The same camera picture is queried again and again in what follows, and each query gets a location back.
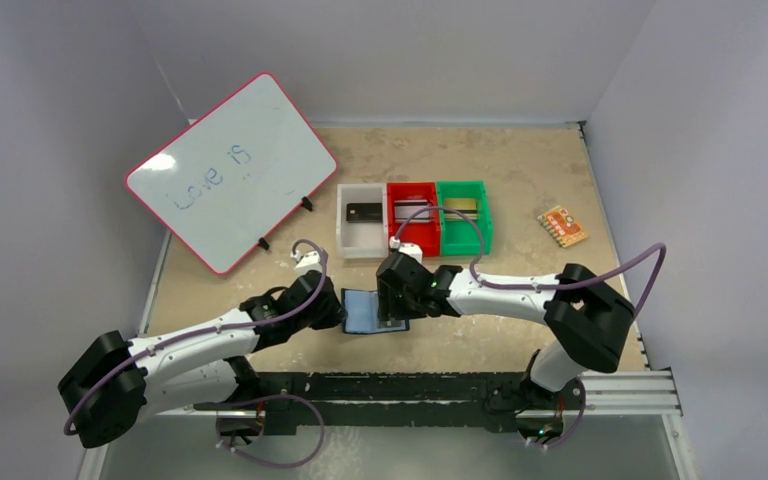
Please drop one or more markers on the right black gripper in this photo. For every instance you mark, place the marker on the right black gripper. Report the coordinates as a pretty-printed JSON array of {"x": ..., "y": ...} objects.
[{"x": 392, "y": 291}]

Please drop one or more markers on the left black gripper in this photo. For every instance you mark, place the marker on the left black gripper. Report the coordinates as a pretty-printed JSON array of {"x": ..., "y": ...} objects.
[{"x": 336, "y": 313}]

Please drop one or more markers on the blue leather card holder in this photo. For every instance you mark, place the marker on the blue leather card holder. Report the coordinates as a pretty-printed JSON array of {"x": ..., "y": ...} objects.
[{"x": 362, "y": 315}]

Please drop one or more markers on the white plastic bin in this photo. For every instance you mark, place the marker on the white plastic bin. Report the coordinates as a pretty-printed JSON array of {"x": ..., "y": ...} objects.
[{"x": 361, "y": 240}]

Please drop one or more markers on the green plastic bin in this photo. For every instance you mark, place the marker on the green plastic bin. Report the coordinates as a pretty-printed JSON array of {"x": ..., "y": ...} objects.
[{"x": 458, "y": 238}]

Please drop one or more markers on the red plastic bin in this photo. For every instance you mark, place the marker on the red plastic bin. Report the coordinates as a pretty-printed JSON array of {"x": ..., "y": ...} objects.
[{"x": 426, "y": 235}]

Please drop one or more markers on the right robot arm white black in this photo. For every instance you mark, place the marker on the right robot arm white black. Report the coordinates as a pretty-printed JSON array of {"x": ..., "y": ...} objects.
[{"x": 590, "y": 321}]

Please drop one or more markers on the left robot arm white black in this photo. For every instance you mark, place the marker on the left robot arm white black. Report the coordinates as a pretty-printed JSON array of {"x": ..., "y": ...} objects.
[{"x": 117, "y": 382}]

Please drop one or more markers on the silver credit card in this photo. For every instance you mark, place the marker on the silver credit card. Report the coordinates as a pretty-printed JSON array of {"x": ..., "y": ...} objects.
[{"x": 403, "y": 210}]

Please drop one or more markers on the gold credit card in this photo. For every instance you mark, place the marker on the gold credit card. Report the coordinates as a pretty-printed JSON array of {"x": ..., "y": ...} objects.
[{"x": 459, "y": 208}]

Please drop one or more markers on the orange card with pattern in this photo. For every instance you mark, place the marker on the orange card with pattern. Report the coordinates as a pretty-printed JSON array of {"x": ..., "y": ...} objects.
[{"x": 562, "y": 226}]

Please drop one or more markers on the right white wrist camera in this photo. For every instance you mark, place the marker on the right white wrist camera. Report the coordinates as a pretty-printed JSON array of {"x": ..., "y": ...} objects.
[{"x": 412, "y": 250}]

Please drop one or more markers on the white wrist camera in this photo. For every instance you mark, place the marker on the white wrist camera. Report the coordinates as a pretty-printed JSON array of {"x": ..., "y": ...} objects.
[
  {"x": 412, "y": 250},
  {"x": 307, "y": 262}
]

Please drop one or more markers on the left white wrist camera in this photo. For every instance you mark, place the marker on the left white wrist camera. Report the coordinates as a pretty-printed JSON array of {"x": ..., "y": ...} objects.
[{"x": 307, "y": 262}]

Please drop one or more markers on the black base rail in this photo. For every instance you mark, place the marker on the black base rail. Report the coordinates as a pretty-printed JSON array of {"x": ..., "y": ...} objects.
[{"x": 497, "y": 402}]

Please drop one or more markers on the whiteboard with pink frame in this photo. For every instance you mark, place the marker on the whiteboard with pink frame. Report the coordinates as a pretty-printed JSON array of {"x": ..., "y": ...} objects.
[{"x": 223, "y": 184}]

